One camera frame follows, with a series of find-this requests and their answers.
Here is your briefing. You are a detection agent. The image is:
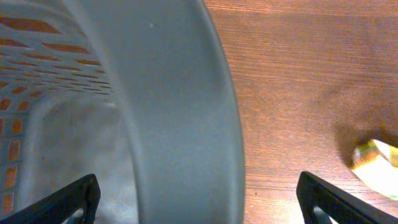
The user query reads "green tea carton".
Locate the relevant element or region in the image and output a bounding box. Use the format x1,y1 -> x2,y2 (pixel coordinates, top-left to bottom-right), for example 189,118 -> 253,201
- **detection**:
350,139 -> 397,200

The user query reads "grey plastic basket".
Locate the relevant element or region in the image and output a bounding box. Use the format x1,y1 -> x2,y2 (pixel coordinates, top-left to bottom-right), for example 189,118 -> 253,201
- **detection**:
1,1 -> 244,223

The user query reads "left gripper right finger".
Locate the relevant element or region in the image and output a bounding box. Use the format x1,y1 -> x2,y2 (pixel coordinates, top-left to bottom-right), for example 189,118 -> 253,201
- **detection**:
296,171 -> 397,224

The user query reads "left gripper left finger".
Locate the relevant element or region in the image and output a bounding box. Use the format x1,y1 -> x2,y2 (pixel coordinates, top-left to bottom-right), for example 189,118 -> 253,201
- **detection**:
1,174 -> 101,224

